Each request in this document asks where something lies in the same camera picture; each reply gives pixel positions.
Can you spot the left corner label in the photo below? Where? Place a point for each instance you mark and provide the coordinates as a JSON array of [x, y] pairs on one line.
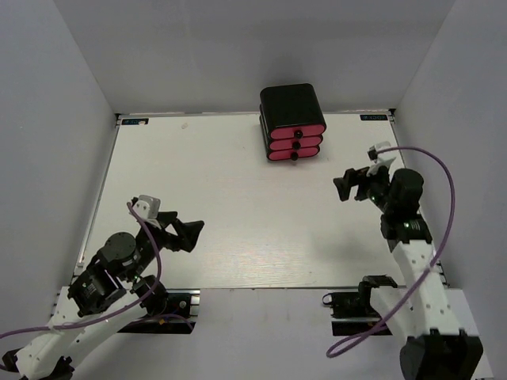
[[135, 121]]

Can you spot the right corner label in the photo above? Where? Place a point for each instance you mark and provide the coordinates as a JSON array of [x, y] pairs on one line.
[[373, 117]]

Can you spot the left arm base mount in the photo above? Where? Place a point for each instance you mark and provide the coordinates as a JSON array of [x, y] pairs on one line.
[[177, 318]]

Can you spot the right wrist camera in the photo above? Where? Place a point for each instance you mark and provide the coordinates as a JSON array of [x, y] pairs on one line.
[[378, 159]]

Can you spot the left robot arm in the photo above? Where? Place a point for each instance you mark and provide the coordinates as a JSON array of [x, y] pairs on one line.
[[111, 294]]

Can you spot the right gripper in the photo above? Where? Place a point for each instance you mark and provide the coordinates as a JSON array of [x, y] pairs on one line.
[[352, 177]]

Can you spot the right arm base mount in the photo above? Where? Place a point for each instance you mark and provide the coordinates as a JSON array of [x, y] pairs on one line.
[[351, 310]]

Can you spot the black drawer cabinet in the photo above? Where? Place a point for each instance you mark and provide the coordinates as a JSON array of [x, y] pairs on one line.
[[286, 106]]

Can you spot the corner label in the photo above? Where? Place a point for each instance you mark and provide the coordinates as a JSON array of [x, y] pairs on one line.
[[135, 121], [373, 117]]

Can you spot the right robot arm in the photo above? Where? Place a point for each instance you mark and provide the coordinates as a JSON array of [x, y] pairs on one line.
[[433, 343]]

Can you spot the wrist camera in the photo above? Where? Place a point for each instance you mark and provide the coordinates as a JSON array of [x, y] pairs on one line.
[[378, 159], [146, 207]]

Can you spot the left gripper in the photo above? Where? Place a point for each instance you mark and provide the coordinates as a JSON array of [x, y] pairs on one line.
[[188, 231]]

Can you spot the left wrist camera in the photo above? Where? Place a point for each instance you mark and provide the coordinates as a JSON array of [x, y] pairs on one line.
[[146, 207]]

